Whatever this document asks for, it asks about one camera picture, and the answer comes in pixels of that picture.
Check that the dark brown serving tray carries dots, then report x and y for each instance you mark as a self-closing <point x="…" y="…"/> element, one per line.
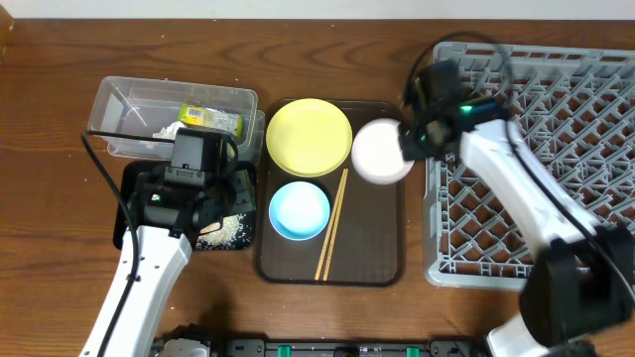
<point x="369" y="246"/>

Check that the light blue bowl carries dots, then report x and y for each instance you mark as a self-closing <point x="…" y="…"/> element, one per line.
<point x="299" y="211"/>

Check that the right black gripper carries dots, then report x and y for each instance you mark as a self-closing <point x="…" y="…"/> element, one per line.
<point x="411" y="148"/>

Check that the clear plastic waste bin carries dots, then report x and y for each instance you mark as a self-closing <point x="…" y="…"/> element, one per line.
<point x="146" y="107"/>

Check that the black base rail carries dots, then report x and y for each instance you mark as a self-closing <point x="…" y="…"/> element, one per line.
<point x="193" y="340"/>

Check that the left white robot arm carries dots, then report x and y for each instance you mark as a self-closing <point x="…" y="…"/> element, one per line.
<point x="150" y="263"/>

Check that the pink white bowl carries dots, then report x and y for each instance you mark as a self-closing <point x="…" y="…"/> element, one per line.
<point x="376" y="153"/>

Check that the pile of rice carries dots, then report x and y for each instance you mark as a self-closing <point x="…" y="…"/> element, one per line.
<point x="231" y="234"/>

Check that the white tissue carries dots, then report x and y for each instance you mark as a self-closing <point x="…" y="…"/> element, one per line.
<point x="169" y="132"/>

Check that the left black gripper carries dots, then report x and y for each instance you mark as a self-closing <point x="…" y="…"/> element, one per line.
<point x="234" y="183"/>

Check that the yellow green snack wrapper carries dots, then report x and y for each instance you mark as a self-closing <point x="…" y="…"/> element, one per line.
<point x="209" y="118"/>

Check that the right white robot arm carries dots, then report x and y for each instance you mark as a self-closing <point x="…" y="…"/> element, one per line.
<point x="580" y="282"/>

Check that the yellow plate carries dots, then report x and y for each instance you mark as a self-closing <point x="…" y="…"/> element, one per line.
<point x="309" y="137"/>

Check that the grey dishwasher rack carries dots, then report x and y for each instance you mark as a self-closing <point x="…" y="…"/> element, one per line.
<point x="575" y="109"/>

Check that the wooden chopstick left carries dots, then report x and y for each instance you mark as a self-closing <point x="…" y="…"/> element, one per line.
<point x="330" y="233"/>

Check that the black waste tray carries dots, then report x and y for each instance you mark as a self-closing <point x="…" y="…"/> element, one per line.
<point x="128" y="181"/>

